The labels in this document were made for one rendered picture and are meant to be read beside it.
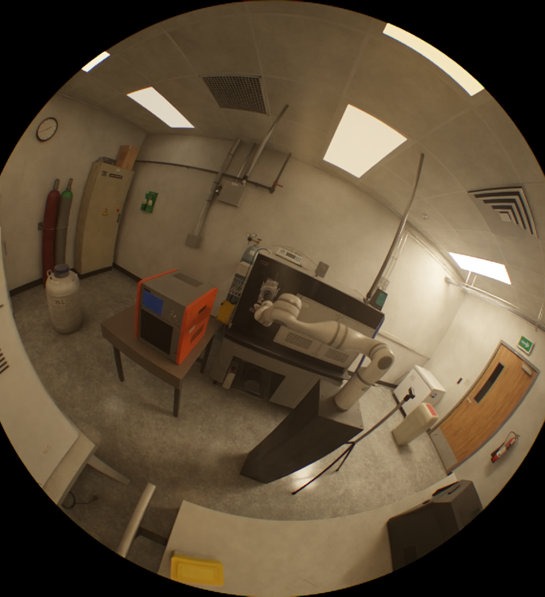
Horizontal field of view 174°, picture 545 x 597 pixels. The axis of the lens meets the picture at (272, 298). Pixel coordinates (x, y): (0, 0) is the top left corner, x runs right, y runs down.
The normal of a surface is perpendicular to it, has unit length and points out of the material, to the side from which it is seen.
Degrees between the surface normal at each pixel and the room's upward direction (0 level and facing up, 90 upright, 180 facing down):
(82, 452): 0
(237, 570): 0
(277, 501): 0
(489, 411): 90
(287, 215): 90
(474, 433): 90
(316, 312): 90
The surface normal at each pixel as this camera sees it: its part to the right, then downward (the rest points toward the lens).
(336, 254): -0.08, 0.31
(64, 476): 0.40, -0.86
